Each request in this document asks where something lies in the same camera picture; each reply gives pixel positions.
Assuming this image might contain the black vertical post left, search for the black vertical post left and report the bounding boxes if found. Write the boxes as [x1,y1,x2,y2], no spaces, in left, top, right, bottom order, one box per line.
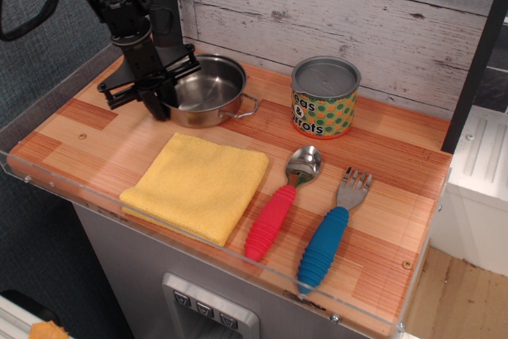
[149,0,186,60]

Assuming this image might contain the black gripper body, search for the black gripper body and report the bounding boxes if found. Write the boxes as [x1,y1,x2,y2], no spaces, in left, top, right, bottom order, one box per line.
[98,33,200,110]

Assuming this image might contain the stainless steel pot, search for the stainless steel pot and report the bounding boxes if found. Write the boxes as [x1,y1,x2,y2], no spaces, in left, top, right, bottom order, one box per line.
[164,54,259,129]

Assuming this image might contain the blue handled fork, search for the blue handled fork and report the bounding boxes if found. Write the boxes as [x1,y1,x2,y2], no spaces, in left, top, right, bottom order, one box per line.
[297,168,373,299]

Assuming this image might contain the orange object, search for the orange object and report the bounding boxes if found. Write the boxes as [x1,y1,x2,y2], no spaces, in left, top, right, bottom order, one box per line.
[28,321,70,339]

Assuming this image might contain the yellow folded cloth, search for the yellow folded cloth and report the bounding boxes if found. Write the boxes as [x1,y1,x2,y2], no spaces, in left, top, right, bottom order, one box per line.
[120,133,269,246]

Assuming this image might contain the white cabinet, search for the white cabinet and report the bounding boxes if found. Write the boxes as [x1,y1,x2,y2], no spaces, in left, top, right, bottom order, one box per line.
[429,106,507,275]

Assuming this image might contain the red handled spoon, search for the red handled spoon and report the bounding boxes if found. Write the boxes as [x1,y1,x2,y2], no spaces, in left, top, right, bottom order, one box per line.
[244,145,322,261]

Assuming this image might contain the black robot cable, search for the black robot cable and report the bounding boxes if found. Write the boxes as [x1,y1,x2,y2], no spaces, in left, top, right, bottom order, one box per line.
[0,0,68,42]

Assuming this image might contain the clear acrylic guard rail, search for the clear acrylic guard rail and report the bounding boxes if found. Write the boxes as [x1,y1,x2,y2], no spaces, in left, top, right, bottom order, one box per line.
[0,21,453,336]

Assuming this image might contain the peas and carrots tin can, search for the peas and carrots tin can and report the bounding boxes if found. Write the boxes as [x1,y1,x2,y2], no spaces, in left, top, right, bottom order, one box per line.
[291,56,361,140]

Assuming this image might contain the silver dispenser panel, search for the silver dispenser panel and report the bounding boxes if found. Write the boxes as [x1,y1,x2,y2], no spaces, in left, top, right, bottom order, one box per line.
[162,272,261,338]

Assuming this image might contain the black vertical post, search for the black vertical post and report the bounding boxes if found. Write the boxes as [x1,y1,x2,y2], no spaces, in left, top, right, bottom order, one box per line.
[441,0,507,154]
[149,0,186,60]

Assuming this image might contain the black vertical post right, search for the black vertical post right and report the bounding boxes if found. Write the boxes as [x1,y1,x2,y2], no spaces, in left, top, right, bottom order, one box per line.
[441,0,507,154]

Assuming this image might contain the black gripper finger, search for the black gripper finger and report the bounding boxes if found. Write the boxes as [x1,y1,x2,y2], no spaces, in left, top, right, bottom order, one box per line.
[137,88,168,121]
[157,74,179,108]

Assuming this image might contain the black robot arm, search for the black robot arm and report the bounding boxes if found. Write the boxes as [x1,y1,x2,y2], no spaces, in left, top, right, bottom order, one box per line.
[1,0,200,121]

